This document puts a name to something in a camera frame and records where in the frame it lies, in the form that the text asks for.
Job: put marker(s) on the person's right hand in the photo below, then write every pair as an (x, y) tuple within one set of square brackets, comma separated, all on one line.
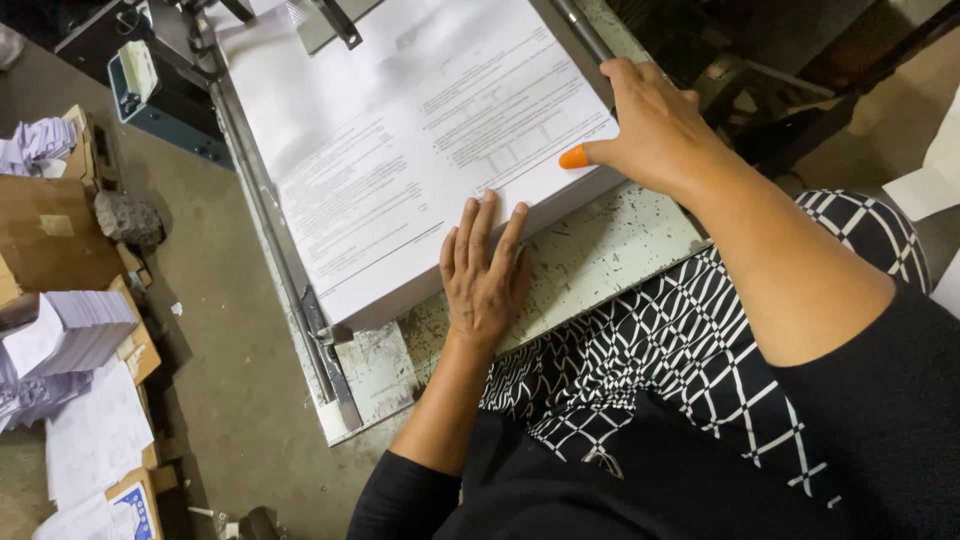
[(660, 131)]

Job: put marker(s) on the person's left hand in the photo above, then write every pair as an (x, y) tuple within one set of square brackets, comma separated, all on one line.
[(482, 289)]

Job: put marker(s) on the stack of printed white paper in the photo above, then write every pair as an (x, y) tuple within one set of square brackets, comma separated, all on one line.
[(405, 142)]

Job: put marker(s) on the orange rubber thumb cot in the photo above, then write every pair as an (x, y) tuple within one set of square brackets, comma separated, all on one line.
[(572, 157)]

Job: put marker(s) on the paper cutter machine table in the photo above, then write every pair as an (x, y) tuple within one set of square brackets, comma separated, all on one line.
[(570, 255)]

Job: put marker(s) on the black and white patterned garment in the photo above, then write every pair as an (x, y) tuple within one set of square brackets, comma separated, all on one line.
[(705, 352)]

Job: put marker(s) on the white paper sheet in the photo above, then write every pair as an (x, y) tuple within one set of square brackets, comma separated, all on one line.
[(926, 172)]

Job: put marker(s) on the metal clamp bar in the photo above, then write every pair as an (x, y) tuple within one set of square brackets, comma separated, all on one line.
[(334, 22)]

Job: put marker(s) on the grey stone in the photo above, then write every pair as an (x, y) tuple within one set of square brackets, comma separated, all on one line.
[(127, 219)]

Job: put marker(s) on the teal machine base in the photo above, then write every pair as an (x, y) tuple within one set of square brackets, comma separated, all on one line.
[(161, 105)]

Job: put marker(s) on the loose white paper sheets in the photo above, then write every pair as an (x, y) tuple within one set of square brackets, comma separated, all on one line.
[(94, 435)]

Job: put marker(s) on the stack of white paper strips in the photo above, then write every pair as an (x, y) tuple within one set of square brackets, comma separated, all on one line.
[(64, 334)]

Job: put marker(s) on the cardboard box with blue label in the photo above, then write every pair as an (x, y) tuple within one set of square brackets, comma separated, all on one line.
[(112, 510)]

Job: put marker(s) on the cardboard box with paper scraps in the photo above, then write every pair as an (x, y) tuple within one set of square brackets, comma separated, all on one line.
[(56, 217)]

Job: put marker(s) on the metal side guide rail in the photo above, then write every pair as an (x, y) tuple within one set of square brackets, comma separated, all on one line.
[(277, 240)]

